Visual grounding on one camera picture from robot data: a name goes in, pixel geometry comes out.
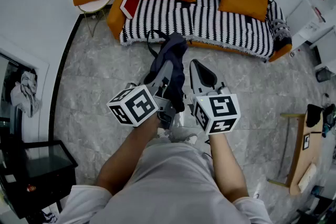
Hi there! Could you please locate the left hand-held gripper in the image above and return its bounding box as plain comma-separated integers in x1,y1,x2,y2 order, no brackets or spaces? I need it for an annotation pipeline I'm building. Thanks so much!
106,60,176,130

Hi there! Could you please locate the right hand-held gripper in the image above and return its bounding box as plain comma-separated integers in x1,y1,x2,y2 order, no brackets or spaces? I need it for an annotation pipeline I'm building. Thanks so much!
189,59,242,136

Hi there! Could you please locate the dark navy bag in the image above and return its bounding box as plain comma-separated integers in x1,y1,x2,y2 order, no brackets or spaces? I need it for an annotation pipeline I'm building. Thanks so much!
145,29,189,113

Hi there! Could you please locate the orange sofa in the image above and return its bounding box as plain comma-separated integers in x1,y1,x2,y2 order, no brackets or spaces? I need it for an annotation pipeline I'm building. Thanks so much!
107,0,293,63

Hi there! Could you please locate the person's right forearm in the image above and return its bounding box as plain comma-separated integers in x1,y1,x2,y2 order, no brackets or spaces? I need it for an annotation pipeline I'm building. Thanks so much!
208,133,249,203

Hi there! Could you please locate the person's left forearm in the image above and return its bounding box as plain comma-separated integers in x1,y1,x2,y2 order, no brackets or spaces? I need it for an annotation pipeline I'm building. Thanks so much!
96,112,163,196

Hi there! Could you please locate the person's white sneaker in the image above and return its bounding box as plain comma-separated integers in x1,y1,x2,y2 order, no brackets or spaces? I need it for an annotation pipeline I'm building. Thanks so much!
156,127,172,140
181,133,198,145

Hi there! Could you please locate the red book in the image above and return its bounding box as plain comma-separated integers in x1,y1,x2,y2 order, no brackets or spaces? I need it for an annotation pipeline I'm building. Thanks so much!
119,0,141,19

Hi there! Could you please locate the person's white shirt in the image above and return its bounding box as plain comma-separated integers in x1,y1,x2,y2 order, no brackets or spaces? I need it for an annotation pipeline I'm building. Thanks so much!
56,143,274,224

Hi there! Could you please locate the black bag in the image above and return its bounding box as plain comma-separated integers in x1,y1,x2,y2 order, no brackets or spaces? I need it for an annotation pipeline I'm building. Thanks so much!
306,103,324,129

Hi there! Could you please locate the white shelf unit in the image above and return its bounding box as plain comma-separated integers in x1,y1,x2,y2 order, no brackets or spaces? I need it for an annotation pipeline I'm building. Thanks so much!
285,0,336,74

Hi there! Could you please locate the black mesh bin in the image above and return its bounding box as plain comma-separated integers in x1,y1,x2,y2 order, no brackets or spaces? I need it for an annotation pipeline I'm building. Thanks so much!
316,67,332,83

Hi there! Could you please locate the wooden side table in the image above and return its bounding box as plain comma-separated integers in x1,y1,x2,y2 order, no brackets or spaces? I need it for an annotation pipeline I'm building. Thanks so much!
267,112,325,196

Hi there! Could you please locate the white paper sign red print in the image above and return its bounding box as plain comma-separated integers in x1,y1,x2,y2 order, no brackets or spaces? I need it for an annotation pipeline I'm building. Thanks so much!
313,6,326,24

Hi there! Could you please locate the heap of pale clothes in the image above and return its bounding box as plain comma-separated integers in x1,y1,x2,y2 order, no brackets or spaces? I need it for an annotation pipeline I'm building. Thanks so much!
10,70,43,118

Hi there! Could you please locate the black glass top cabinet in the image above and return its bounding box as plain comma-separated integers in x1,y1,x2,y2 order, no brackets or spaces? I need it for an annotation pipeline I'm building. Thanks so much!
0,140,79,220

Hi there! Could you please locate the dark striped shoe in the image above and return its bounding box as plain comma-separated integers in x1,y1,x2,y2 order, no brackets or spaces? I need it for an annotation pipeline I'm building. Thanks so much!
41,210,58,224

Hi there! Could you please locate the gold frame white seat chair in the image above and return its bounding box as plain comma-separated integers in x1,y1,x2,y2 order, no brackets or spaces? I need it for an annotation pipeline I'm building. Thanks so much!
76,0,119,38

